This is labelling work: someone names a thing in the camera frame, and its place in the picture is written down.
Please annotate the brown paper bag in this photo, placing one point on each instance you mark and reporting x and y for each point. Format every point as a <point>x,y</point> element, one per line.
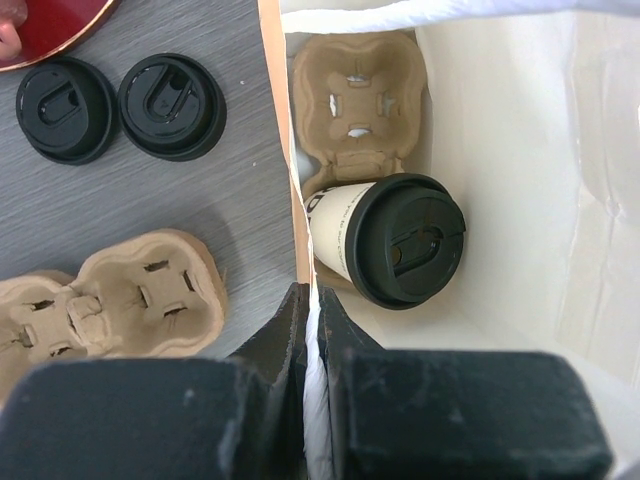
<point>532,124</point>

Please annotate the stack of black lids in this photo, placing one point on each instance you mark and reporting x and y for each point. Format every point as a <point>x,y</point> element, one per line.
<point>171,107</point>

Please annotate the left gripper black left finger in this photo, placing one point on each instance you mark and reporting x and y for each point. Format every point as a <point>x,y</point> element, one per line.
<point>190,418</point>

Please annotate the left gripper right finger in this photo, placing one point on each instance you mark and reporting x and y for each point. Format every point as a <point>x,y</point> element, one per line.
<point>451,414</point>

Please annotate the single black lid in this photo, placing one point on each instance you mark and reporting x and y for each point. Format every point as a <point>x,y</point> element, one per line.
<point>67,110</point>

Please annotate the small pink-handled mug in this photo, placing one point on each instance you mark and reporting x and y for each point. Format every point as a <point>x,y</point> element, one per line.
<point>13,14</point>

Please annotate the red round plate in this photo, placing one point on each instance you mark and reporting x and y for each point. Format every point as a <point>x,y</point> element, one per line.
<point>53,27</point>

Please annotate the beige pulp cup carrier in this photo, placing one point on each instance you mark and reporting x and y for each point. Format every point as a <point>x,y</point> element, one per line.
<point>357,102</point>

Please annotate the white paper cup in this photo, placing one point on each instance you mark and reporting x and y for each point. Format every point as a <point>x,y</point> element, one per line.
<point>329,212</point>

